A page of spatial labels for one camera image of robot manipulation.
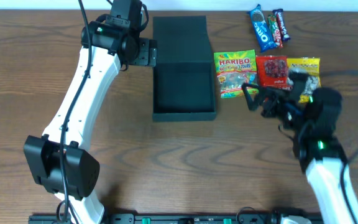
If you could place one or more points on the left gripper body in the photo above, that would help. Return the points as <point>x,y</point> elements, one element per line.
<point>148,51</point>

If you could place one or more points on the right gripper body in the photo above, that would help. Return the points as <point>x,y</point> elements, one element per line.
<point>272,104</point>

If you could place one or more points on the red Hacks candy bag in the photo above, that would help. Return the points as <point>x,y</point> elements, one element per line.
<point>273,71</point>

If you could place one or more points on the green Haribo gummy bag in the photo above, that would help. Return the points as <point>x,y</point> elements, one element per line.
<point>233,69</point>

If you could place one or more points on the yellow seeds snack bag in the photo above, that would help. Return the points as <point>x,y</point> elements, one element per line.
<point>311,67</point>

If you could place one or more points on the blue Oreo cookie pack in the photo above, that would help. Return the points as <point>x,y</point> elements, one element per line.
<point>261,29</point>

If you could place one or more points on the dark blue Dairy Milk bar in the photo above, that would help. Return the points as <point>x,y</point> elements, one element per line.
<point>278,13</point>

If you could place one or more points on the black gift box with lid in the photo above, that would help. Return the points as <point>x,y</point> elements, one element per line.
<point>183,78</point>

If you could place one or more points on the red green chocolate bar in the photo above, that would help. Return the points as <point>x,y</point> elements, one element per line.
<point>273,25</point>

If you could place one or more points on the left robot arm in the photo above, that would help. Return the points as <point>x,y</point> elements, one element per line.
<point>59,159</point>

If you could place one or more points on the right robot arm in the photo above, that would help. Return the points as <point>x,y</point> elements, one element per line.
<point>320,154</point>

